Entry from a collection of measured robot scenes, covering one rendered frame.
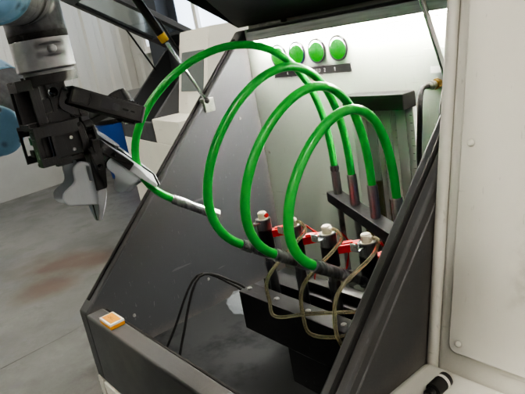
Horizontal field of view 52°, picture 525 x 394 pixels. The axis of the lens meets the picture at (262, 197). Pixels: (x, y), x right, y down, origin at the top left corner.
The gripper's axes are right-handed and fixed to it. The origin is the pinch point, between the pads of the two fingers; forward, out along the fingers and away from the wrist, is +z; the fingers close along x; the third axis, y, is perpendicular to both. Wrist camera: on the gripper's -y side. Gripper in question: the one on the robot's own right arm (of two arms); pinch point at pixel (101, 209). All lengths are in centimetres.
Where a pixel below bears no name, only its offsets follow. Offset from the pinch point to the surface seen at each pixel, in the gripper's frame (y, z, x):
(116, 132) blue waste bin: -251, 62, -558
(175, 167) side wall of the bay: -30.3, 4.7, -30.9
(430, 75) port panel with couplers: -56, -8, 19
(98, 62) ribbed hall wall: -300, -23, -670
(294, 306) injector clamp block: -25.2, 25.1, 9.0
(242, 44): -34.6, -18.9, -4.7
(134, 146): -13.7, -5.3, -13.4
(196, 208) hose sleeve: -21.3, 8.4, -10.1
